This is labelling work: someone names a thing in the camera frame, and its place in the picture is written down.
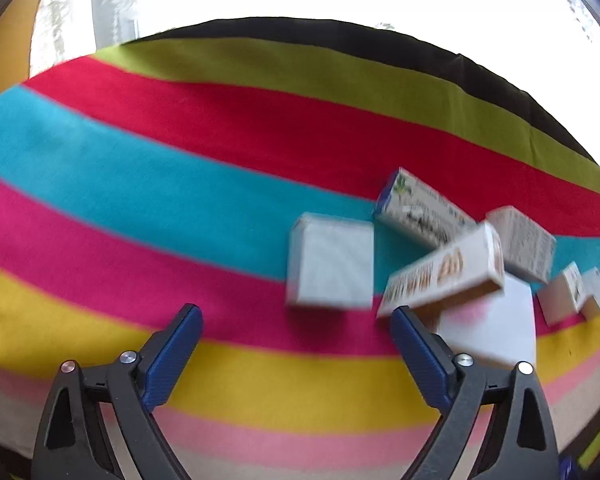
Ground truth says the large grey-white box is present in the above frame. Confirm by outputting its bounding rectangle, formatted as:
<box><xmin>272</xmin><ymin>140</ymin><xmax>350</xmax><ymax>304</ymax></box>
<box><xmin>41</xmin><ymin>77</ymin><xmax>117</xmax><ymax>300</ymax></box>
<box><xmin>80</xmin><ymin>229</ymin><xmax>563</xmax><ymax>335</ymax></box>
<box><xmin>426</xmin><ymin>273</ymin><xmax>536</xmax><ymax>368</ymax></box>

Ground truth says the white box red label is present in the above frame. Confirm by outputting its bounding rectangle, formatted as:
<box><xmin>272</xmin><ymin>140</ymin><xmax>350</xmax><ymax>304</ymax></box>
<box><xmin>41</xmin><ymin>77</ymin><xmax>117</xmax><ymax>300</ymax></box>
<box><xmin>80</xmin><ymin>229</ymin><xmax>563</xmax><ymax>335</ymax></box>
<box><xmin>536</xmin><ymin>261</ymin><xmax>585</xmax><ymax>326</ymax></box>

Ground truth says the small white cube box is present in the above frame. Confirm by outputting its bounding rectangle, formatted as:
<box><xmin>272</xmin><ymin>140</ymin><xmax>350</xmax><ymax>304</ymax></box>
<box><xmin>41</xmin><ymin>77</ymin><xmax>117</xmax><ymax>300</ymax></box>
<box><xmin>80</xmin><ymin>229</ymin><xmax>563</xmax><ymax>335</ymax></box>
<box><xmin>580</xmin><ymin>268</ymin><xmax>600</xmax><ymax>321</ymax></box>

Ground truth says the gold white dental box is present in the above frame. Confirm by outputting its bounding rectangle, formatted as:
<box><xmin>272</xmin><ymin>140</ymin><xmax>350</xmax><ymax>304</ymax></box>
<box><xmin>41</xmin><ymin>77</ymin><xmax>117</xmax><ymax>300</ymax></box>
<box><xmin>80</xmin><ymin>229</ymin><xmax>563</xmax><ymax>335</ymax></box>
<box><xmin>377</xmin><ymin>222</ymin><xmax>505</xmax><ymax>320</ymax></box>

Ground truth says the white printed box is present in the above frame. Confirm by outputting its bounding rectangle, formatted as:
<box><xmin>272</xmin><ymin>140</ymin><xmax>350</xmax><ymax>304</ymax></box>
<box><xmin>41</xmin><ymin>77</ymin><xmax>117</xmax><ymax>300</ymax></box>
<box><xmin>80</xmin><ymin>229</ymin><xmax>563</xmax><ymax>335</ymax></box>
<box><xmin>486</xmin><ymin>206</ymin><xmax>556</xmax><ymax>284</ymax></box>

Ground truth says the green white medicine box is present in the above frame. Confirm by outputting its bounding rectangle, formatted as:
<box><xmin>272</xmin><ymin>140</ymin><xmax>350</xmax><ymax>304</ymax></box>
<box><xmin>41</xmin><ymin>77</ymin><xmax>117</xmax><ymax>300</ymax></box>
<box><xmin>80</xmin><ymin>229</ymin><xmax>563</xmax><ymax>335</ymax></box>
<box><xmin>373</xmin><ymin>168</ymin><xmax>477</xmax><ymax>248</ymax></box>

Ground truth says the white square box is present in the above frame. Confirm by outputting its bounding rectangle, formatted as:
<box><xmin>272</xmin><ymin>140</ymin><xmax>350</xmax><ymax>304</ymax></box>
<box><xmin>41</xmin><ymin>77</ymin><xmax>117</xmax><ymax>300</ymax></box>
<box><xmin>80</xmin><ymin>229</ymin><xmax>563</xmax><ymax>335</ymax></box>
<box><xmin>286</xmin><ymin>214</ymin><xmax>375</xmax><ymax>311</ymax></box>

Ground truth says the striped colourful tablecloth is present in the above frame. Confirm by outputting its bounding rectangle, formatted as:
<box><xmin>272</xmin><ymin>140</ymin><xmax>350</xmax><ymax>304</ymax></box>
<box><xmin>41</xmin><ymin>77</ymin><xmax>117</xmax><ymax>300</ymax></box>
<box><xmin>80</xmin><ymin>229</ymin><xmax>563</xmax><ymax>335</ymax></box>
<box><xmin>0</xmin><ymin>18</ymin><xmax>600</xmax><ymax>479</ymax></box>

